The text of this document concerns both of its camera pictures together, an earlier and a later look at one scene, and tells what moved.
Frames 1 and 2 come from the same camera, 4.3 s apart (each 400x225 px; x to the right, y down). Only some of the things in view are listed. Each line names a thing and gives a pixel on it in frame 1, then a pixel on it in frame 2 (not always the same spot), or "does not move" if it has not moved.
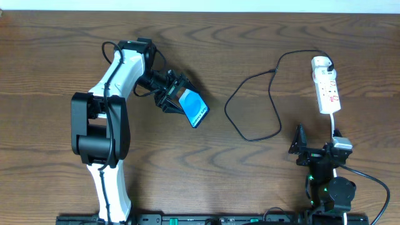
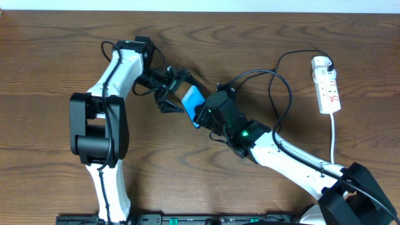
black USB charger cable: x=274 y=70 does not move
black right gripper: x=317 y=154 → x=205 y=114
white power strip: x=325 y=85 does not move
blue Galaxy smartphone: x=194 y=106 does not move
